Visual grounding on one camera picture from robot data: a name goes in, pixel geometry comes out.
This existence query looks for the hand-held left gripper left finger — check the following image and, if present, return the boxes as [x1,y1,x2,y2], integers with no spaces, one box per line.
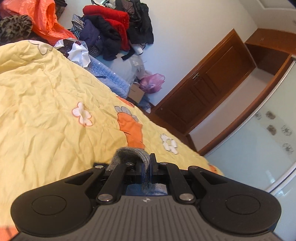
[58,162,145,204]

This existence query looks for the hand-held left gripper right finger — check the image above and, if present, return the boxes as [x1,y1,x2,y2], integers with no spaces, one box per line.
[150,153,228,204]

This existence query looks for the grey sweater with navy sleeves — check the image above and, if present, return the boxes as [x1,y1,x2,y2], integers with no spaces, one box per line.
[105,146,168,196]

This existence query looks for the pile of clothes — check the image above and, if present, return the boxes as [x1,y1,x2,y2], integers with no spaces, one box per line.
[70,0,154,61]

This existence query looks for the blue denim cloth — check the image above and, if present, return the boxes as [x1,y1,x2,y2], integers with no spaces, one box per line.
[138,95,152,114]

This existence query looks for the frosted flower print wardrobe door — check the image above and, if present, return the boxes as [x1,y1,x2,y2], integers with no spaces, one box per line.
[205,56,296,193]

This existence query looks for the cardboard box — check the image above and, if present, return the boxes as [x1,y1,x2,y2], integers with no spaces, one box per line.
[127,83,146,103]

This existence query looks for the brown wooden door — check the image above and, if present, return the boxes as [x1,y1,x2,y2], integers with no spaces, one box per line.
[153,29,257,135]

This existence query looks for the pink plastic bag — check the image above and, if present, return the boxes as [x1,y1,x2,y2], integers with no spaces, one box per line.
[139,73,166,94]

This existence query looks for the yellow floral quilt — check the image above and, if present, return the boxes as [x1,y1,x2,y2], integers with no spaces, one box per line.
[0,40,223,234]

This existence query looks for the light blue quilted blanket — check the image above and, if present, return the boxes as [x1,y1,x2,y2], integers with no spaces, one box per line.
[87,56,130,98]

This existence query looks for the translucent grey plastic bag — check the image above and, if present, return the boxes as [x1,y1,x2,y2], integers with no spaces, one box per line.
[109,54,147,84]

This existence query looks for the white and black plastic bag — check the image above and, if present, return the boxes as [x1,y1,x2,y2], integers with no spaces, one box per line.
[54,38,92,67]

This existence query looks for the orange plastic bag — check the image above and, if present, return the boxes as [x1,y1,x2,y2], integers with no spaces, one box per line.
[2,0,77,45]

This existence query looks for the leopard print cloth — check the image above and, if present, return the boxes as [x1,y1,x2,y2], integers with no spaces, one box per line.
[0,15,34,44]

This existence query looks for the wooden wardrobe frame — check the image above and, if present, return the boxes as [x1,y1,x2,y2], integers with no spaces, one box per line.
[188,28,296,156]

